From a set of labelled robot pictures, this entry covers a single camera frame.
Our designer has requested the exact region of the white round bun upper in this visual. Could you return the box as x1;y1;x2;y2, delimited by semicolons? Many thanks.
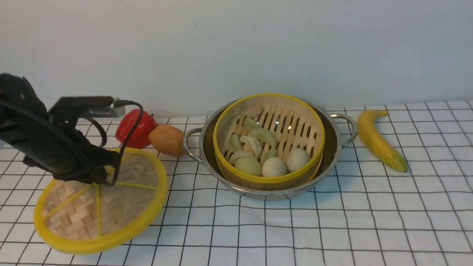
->
286;148;311;173

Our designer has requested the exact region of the red bell pepper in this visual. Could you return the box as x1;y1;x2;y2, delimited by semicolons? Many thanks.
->
115;109;158;149

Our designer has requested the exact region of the pale green round bun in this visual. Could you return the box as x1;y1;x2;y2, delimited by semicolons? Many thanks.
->
234;156;262;177

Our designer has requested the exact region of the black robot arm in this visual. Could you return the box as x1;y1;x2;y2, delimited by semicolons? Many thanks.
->
1;74;119;184

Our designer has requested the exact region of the stainless steel pot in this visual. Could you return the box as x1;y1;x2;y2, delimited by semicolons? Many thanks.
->
183;101;358;201

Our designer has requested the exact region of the black camera cable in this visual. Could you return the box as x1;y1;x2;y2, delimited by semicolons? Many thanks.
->
0;99;144;187

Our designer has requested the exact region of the white round bun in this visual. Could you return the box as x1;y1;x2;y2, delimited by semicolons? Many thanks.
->
286;148;311;173
262;157;288;177

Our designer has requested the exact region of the white dumpling lower left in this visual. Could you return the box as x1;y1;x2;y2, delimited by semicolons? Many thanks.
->
228;150;253;165

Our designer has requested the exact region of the yellow banana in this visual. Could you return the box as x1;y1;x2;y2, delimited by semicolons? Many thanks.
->
357;109;408;173

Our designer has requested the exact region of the yellow bamboo steamer lid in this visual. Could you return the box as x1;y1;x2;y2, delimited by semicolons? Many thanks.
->
33;148;168;255

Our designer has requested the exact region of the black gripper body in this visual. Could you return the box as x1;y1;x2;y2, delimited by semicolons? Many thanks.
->
24;122;120;184

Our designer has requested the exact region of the green dumpling upper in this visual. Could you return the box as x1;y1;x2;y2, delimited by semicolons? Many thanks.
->
242;117;261;131

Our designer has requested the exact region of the green dumpling right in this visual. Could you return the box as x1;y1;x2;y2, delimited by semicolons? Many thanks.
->
248;128;277;146

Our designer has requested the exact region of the brown potato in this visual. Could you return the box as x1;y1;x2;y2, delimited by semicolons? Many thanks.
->
148;124;185;157

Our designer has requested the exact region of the green dumpling left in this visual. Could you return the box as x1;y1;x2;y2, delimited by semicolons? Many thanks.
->
228;133;243;152

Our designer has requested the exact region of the white pleated dumpling centre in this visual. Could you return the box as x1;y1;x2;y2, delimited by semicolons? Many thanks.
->
240;135;262;158

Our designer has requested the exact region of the pale pink dumpling top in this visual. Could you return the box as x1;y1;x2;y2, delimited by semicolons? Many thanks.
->
244;106;262;119

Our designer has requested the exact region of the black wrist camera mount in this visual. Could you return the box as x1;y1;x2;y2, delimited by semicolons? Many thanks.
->
48;96;126;125

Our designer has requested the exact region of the white grid tablecloth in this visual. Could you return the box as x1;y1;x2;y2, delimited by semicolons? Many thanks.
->
0;100;473;266

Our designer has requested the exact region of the white round bun lower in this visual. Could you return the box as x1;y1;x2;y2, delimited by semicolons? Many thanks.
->
262;157;288;177

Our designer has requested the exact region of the yellow bamboo steamer basket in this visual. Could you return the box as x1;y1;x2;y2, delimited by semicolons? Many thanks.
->
212;93;326;185

